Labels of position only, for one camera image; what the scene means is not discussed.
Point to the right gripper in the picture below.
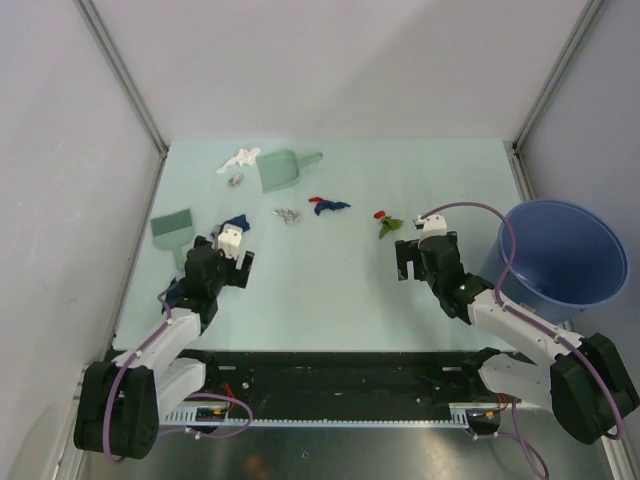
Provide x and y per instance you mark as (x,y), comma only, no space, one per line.
(408,251)

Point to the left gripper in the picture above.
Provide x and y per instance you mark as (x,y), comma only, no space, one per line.
(240,274)

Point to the green and red scrap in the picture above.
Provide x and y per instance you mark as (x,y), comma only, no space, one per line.
(387,223)

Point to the green hand brush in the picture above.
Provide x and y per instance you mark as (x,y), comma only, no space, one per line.
(172,233)

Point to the blue and red scrap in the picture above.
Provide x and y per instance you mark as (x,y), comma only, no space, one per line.
(321,205)

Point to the green dustpan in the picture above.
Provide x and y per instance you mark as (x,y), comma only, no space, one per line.
(282,169)

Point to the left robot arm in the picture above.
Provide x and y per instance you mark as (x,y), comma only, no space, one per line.
(123,400)

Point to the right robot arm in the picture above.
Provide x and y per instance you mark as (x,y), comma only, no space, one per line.
(581,380)

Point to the dark blue paper scrap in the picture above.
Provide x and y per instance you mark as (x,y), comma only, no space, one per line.
(239,221)

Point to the silver foil paper scrap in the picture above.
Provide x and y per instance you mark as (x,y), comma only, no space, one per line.
(289,216)

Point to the small grey paper scrap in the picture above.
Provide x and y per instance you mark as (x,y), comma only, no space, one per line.
(236,180)

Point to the white paper scrap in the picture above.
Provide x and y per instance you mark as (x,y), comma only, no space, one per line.
(244,157)

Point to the blue plastic bucket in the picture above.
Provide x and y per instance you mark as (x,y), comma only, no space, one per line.
(567,259)

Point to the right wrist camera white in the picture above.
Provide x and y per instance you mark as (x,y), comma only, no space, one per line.
(432,225)

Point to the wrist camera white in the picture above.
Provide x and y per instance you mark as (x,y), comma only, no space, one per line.
(432,225)
(229,240)

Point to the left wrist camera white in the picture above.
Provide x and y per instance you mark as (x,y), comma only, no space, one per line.
(229,240)

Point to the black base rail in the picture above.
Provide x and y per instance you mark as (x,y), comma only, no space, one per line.
(346,385)

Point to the grey cable duct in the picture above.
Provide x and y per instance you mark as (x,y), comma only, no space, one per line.
(455,417)

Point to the right aluminium frame post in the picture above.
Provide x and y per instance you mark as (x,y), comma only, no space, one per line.
(568,54)

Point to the aluminium frame post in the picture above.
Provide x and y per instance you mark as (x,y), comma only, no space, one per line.
(568,54)
(111,54)

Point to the left aluminium frame post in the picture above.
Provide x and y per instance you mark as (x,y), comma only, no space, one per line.
(111,54)

